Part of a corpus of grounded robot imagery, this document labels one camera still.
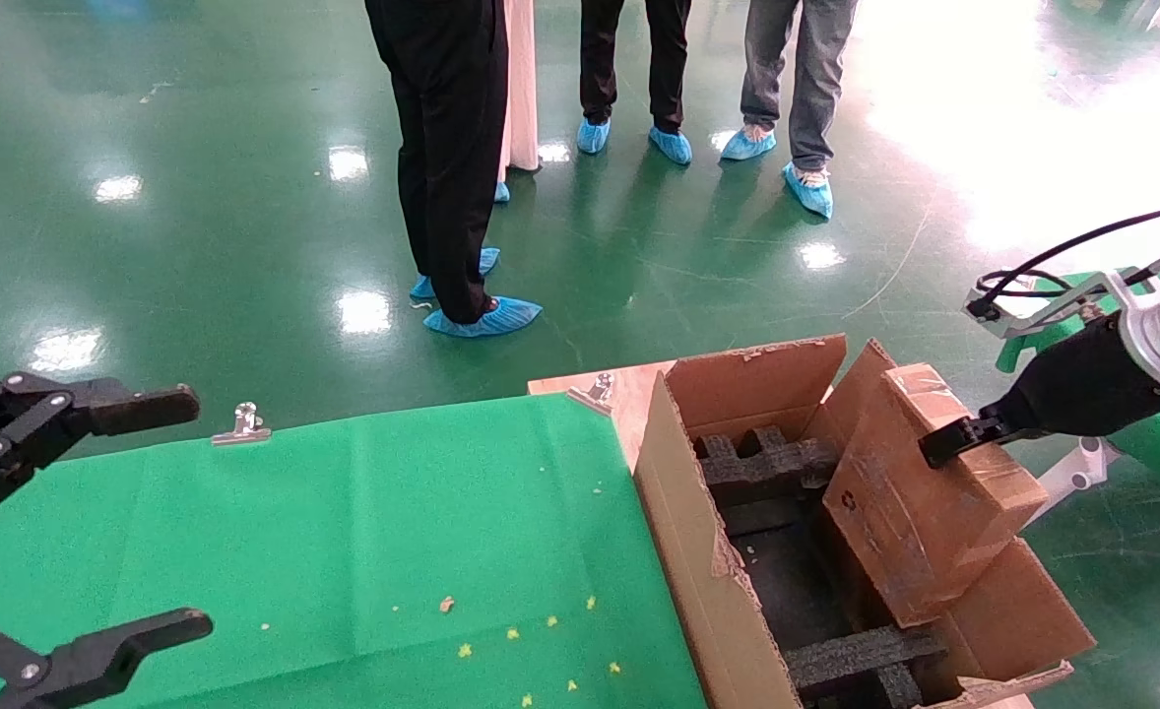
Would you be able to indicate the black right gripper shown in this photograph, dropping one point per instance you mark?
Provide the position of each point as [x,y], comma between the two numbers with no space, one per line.
[1082,384]

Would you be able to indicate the notched black foam block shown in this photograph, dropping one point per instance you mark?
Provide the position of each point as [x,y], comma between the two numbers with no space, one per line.
[757,473]

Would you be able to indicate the large green table cloth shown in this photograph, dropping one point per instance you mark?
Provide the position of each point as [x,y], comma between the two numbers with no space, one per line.
[344,532]

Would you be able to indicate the person in black trousers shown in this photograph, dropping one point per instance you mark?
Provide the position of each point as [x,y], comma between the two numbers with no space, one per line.
[452,148]
[600,49]

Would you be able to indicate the silver binder clip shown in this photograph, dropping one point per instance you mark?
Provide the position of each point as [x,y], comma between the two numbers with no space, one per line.
[243,425]
[592,394]

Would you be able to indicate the large open cardboard carton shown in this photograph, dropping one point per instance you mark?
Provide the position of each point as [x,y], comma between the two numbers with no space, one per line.
[698,551]

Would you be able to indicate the black foam base sheet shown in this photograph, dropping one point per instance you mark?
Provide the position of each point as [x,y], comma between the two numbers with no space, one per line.
[787,581]

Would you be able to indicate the person in pale trousers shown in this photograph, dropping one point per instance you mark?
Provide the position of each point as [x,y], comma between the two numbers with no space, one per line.
[521,89]

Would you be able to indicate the long black foam block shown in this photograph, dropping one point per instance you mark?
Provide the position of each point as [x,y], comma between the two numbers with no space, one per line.
[856,660]

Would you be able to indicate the person in grey jeans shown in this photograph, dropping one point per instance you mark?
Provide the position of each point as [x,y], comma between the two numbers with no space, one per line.
[816,59]

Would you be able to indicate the small taped cardboard box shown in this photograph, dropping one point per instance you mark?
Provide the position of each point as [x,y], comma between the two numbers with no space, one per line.
[915,532]

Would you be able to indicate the blue shoe cover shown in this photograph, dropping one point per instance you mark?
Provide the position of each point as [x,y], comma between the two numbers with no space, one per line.
[489,259]
[672,146]
[593,136]
[808,192]
[486,317]
[501,192]
[747,145]

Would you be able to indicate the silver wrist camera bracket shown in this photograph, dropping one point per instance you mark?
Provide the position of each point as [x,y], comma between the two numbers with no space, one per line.
[1063,305]

